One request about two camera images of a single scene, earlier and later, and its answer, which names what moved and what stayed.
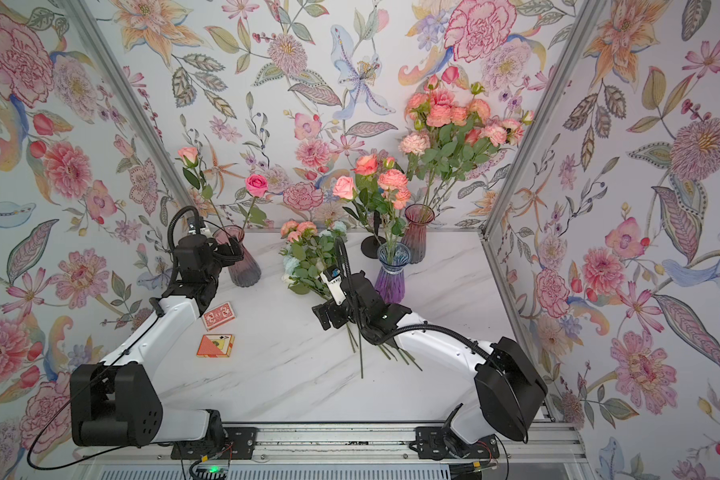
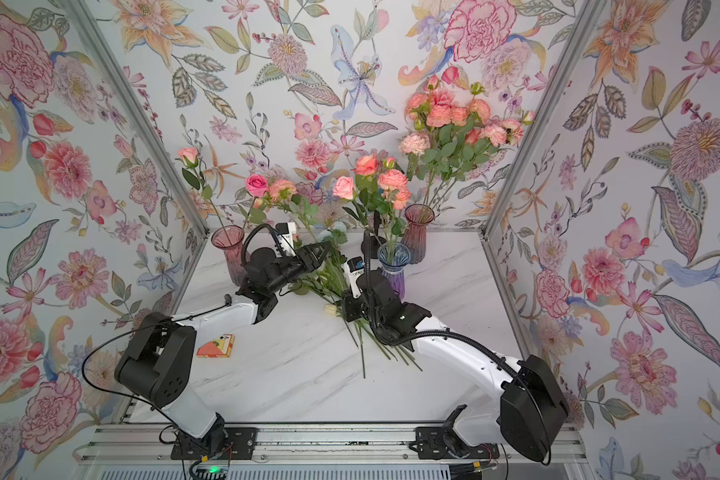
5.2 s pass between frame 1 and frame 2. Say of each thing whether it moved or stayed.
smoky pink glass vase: stayed
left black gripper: moved
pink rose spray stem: stayed
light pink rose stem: stayed
